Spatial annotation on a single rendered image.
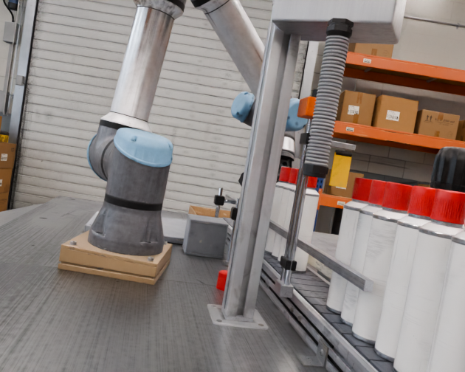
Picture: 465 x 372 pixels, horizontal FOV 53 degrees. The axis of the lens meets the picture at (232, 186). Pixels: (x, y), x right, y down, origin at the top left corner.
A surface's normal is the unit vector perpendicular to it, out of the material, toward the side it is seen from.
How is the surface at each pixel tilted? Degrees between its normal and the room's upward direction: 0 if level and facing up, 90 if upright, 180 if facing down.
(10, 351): 0
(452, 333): 90
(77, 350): 0
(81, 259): 90
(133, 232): 75
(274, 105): 90
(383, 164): 90
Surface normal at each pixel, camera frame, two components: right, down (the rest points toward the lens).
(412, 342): -0.79, -0.10
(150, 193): 0.60, 0.19
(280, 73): 0.17, 0.08
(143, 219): 0.55, -0.13
